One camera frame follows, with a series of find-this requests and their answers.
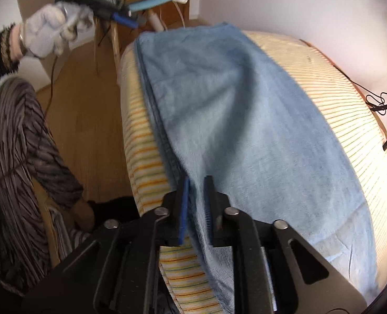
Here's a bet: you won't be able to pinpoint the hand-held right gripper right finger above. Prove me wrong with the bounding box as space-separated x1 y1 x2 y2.
203 175 369 314

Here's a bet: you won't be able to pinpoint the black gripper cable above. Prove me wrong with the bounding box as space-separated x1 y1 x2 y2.
33 51 58 184

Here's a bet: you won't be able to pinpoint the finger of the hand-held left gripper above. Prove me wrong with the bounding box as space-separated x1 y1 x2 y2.
110 10 140 30

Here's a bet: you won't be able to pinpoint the person's left hand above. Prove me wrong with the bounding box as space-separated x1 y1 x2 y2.
25 3 96 59

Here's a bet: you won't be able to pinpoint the grey striped skirt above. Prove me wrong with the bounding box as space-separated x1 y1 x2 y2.
0 78 84 296

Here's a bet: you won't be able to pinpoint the blue chair with wooden legs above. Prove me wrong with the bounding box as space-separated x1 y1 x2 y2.
72 0 168 72

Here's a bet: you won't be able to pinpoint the black ring light cable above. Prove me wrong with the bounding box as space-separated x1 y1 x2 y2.
332 65 387 115

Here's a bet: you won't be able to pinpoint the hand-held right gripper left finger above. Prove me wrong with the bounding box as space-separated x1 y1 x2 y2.
20 177 192 314

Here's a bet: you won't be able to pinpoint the blue denim pants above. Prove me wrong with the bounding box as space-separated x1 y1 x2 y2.
134 22 382 314

